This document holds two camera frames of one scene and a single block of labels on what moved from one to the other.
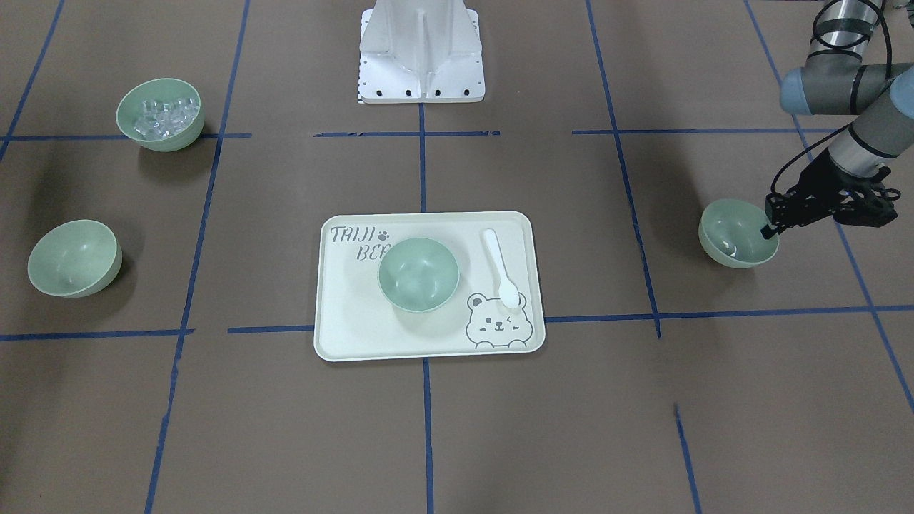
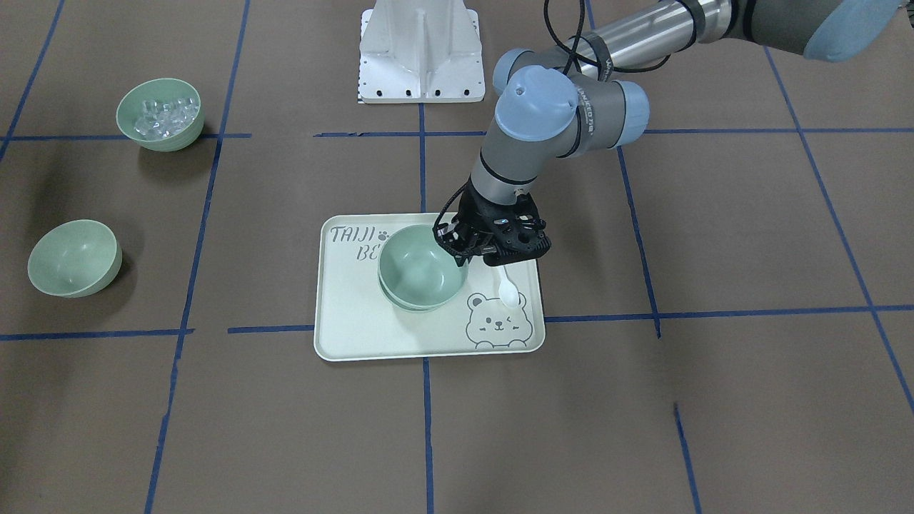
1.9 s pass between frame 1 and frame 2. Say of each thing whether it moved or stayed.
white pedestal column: stayed
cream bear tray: stayed
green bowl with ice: stayed
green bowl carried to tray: moved
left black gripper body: moved
